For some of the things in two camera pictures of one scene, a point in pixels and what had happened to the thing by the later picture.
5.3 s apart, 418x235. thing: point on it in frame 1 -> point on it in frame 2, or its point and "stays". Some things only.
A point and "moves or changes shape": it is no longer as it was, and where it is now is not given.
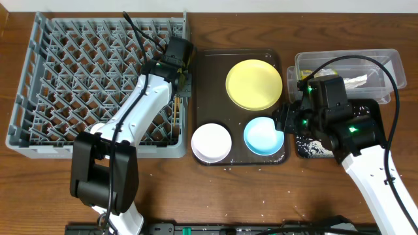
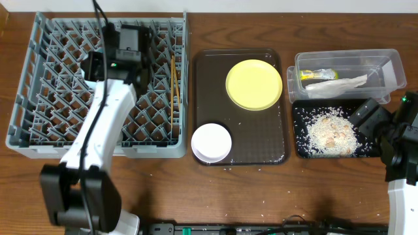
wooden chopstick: (174, 110) moves or changes shape
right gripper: (285, 123) -> (368, 125)
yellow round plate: (254, 85) stays
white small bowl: (211, 143) stays
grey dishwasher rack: (77, 68) stays
